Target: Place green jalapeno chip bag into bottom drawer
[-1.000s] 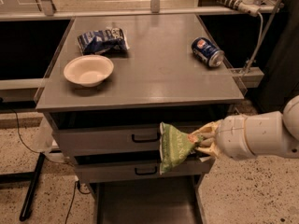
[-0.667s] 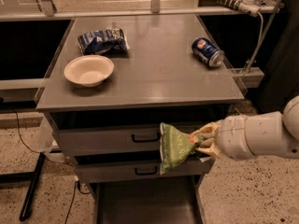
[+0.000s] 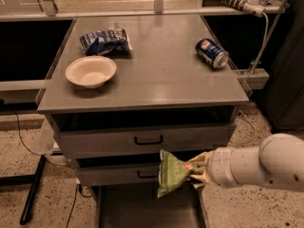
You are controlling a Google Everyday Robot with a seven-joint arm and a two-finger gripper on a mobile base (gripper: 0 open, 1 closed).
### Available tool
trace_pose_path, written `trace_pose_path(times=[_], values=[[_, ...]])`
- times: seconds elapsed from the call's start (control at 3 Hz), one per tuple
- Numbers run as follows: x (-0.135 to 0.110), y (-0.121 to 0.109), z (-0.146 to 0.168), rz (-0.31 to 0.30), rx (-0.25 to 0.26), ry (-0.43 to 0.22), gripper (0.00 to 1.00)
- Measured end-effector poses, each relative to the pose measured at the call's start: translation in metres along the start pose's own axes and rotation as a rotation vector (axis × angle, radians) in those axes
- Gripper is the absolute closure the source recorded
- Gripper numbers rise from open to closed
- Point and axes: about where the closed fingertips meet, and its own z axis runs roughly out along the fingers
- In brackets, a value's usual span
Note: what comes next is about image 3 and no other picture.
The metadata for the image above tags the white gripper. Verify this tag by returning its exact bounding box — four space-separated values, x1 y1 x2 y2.
189 147 233 188

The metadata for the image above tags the green jalapeno chip bag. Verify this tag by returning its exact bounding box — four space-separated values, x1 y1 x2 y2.
158 150 197 198

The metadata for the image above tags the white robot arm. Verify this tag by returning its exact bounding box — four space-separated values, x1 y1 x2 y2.
190 133 304 192

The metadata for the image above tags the top grey drawer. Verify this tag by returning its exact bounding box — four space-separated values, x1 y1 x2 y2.
54 122 236 159

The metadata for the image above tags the middle grey drawer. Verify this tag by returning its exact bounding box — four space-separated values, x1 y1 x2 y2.
76 162 160 186

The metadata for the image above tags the bottom open grey drawer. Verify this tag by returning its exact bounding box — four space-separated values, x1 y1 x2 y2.
94 182 210 228

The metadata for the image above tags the grey drawer cabinet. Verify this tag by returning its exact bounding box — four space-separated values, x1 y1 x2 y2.
36 13 250 228

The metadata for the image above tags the blue chip bag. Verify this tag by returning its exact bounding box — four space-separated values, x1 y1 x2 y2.
80 28 132 56

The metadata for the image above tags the dark grey side cabinet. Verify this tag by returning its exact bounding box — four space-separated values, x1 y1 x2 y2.
257 0 304 129

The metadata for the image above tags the blue soda can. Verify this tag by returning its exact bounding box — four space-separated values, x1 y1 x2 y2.
196 38 229 69

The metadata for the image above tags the white paper bowl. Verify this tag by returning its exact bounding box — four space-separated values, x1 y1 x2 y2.
66 56 117 88

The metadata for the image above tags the white power strip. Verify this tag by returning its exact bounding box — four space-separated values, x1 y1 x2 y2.
219 0 265 17

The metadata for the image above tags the black metal table leg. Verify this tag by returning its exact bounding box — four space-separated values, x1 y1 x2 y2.
0 156 47 225

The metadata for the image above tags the black floor cable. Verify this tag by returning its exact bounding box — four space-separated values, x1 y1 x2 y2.
10 110 74 169

